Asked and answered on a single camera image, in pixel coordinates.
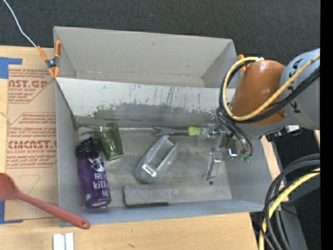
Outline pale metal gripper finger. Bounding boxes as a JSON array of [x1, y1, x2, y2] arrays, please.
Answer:
[[201, 152, 222, 181], [196, 128, 210, 146]]

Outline grey metal bin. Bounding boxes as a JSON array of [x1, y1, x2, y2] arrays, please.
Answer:
[[53, 26, 273, 228]]

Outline metal tongs with green tip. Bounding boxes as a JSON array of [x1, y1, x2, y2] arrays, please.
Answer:
[[118, 125, 202, 138]]

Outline grey clear plastic case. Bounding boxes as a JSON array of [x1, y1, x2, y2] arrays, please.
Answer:
[[134, 134, 180, 185]]

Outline grey flat block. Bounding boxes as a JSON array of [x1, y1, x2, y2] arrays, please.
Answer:
[[122, 183, 173, 207]]

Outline green clear glass cup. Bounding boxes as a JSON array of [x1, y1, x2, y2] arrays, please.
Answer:
[[93, 122, 124, 161]]

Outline purple printed drink bottle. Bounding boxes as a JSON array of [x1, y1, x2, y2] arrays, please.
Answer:
[[75, 136, 112, 210]]

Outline brown cardboard board, red print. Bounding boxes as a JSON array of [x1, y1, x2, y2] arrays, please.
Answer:
[[0, 45, 61, 225]]

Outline red plastic spoon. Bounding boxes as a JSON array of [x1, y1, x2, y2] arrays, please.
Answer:
[[0, 172, 91, 230]]

